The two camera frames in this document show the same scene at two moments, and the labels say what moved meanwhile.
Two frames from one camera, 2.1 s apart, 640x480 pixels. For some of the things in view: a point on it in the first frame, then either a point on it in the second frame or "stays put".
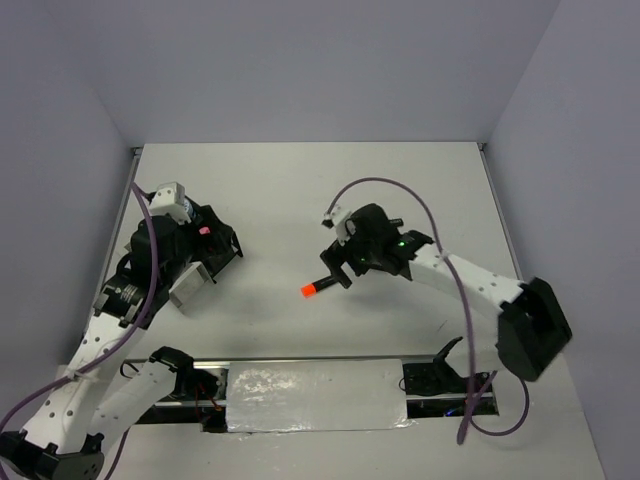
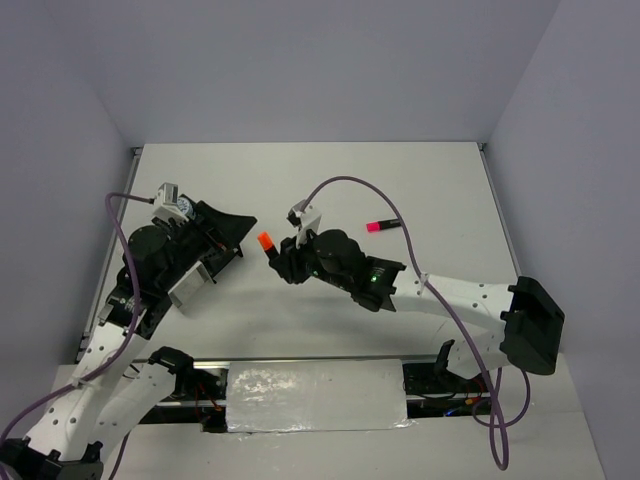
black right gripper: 334,259 to 286,266
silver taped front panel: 315,396 stays put
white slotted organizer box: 190,283 stays put
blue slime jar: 189,208 stays put
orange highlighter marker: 309,289 to 267,244
